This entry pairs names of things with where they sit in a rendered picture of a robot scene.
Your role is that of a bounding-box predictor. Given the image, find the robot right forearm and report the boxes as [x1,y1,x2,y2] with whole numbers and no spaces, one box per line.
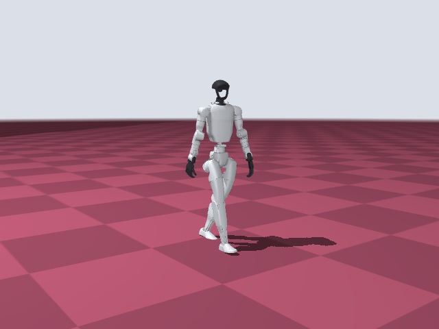
[188,132,201,162]

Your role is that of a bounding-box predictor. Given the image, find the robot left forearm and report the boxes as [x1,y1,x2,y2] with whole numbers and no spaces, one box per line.
[239,133,252,159]

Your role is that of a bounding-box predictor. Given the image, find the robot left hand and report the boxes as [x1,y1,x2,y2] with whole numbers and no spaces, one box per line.
[246,153,254,178]

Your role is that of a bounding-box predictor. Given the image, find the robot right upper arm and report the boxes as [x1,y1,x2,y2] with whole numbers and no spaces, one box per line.
[196,106,211,141]

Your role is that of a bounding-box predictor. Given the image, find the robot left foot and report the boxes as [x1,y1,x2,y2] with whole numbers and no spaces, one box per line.
[199,228,217,240]

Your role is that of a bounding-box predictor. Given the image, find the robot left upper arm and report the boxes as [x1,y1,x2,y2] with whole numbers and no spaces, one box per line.
[233,106,247,138]

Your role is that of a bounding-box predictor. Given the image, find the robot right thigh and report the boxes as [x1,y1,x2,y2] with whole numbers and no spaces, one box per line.
[202,157,226,206]

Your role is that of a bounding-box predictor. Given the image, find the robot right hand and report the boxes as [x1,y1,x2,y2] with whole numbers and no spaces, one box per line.
[185,157,196,178]

